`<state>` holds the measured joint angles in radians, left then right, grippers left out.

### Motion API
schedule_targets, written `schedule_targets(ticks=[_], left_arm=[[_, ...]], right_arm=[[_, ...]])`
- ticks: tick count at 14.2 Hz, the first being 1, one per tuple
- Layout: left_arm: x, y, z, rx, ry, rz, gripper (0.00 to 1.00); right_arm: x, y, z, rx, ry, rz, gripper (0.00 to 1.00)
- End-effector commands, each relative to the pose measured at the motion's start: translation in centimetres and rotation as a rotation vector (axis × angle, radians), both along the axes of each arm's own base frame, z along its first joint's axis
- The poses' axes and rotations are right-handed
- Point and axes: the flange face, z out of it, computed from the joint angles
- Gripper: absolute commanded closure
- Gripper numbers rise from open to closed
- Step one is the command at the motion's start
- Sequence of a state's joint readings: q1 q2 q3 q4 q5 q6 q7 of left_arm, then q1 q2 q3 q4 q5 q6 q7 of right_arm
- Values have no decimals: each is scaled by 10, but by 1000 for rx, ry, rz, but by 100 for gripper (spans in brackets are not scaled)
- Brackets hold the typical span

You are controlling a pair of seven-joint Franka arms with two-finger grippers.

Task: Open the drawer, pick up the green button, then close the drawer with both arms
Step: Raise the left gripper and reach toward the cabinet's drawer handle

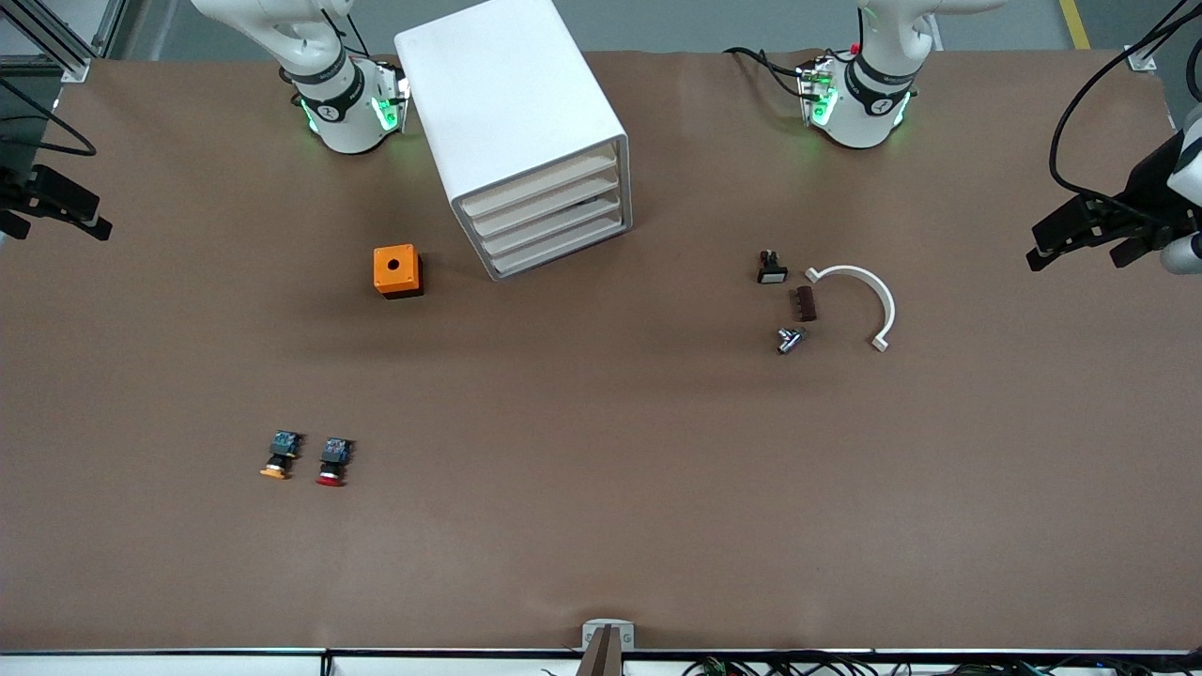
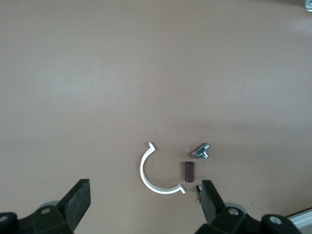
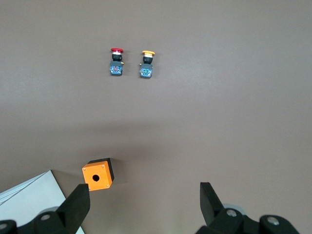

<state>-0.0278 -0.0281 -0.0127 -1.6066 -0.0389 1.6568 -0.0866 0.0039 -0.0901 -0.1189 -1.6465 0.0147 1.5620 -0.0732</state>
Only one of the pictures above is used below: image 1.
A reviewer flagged white plastic drawer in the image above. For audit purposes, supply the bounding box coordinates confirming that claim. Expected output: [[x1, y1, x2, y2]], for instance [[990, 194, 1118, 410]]
[[458, 143, 621, 219], [477, 186, 624, 257], [488, 208, 626, 277], [467, 164, 623, 238]]

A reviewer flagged yellow push button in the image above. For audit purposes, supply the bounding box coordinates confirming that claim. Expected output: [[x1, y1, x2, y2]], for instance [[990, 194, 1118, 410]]
[[259, 430, 302, 482]]

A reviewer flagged red push button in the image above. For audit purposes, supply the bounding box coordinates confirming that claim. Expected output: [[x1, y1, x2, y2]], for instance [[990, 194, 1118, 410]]
[[316, 437, 354, 488]]

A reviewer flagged orange box with hole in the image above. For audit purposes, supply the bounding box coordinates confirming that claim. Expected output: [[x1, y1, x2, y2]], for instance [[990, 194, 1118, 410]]
[[373, 244, 424, 300]]

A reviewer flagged white plastic divided tray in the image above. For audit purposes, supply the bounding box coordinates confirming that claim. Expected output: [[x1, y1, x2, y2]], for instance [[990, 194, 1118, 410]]
[[393, 0, 634, 283]]

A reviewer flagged brown table cover mat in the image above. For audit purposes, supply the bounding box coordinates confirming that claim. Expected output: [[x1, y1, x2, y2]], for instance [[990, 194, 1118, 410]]
[[0, 47, 1202, 654]]

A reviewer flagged black cable loop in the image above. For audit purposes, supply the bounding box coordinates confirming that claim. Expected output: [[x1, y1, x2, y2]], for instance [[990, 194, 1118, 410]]
[[1048, 0, 1202, 206], [0, 79, 99, 158]]

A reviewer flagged aluminium frame profile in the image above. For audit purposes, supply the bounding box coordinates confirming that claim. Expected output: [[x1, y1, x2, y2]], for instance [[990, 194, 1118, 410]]
[[0, 0, 129, 84]]

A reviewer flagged white curved plastic bracket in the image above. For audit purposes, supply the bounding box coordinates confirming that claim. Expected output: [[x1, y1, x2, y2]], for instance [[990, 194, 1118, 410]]
[[805, 265, 897, 354]]

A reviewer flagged black base cable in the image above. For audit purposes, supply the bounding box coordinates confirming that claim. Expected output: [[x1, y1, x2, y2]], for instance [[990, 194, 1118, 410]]
[[721, 45, 810, 97]]

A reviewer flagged white table edge rail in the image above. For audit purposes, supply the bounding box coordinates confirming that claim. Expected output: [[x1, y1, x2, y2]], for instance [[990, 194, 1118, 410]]
[[0, 647, 1202, 676]]

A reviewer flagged tangled black cables bundle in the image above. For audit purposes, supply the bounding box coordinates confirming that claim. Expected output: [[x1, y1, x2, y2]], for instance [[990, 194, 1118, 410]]
[[681, 655, 1198, 676]]

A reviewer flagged grey metal camera mount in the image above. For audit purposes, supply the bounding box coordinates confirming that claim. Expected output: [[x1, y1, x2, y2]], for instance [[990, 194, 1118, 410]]
[[575, 619, 636, 676]]

